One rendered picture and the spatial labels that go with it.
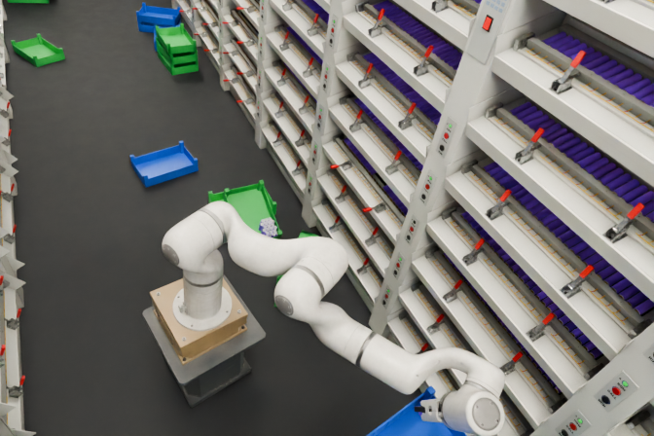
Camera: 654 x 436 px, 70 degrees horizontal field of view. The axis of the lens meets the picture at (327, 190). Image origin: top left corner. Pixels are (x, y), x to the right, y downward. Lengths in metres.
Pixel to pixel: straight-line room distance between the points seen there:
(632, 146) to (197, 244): 1.01
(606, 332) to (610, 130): 0.45
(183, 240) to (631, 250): 1.03
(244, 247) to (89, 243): 1.34
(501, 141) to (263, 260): 0.67
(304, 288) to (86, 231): 1.61
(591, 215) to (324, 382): 1.21
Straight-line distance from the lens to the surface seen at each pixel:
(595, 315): 1.25
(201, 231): 1.30
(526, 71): 1.18
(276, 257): 1.16
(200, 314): 1.59
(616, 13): 1.05
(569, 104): 1.11
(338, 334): 1.16
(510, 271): 1.44
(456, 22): 1.34
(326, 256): 1.10
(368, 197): 1.84
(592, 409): 1.34
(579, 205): 1.17
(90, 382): 2.03
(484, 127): 1.30
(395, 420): 1.42
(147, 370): 2.00
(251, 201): 2.40
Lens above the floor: 1.76
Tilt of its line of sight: 42 degrees down
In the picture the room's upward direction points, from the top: 10 degrees clockwise
